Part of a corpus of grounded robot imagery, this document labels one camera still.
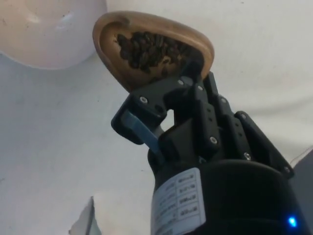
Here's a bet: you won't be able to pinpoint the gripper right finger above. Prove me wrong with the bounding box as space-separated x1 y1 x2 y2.
204 71 295 180

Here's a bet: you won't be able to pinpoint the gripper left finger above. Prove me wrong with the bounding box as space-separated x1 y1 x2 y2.
111 57 222 163

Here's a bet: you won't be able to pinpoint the brown wooden cup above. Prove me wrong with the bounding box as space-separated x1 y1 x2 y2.
92 11 216 94

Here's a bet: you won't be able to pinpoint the coffee beans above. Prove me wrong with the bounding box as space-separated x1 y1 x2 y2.
116 31 194 77

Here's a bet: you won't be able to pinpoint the white bowl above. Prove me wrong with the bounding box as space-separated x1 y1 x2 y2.
0 0 110 71

